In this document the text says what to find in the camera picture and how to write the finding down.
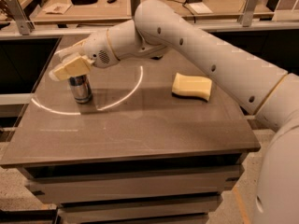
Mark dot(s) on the small black device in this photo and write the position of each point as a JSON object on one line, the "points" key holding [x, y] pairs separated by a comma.
{"points": [[111, 1]]}

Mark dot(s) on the red bull can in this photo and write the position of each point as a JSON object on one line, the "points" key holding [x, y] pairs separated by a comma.
{"points": [[81, 89]]}

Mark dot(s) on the white paper pad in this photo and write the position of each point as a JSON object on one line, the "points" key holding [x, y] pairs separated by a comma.
{"points": [[200, 8]]}

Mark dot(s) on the metal bracket right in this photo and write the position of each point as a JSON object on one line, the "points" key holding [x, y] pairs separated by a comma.
{"points": [[246, 16]]}

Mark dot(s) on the metal bracket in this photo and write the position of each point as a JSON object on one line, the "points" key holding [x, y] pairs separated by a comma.
{"points": [[246, 16], [13, 10], [134, 5]]}

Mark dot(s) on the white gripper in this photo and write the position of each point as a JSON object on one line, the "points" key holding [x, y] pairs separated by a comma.
{"points": [[99, 51]]}

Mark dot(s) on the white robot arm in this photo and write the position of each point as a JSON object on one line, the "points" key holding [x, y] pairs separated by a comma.
{"points": [[264, 90]]}

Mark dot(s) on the metal bracket middle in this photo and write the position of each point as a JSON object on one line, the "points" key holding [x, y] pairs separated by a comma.
{"points": [[134, 5]]}

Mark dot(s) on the yellow sponge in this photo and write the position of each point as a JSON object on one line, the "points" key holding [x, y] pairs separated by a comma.
{"points": [[192, 86]]}

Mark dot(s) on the metal bracket left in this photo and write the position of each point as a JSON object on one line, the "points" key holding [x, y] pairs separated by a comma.
{"points": [[13, 10]]}

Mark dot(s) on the black object on desk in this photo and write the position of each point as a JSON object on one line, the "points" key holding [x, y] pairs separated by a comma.
{"points": [[83, 2]]}

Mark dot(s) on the grey drawer cabinet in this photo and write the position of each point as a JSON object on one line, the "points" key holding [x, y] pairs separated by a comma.
{"points": [[137, 192]]}

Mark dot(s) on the paper sheet on desk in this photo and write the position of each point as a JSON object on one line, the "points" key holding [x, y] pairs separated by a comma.
{"points": [[57, 8]]}

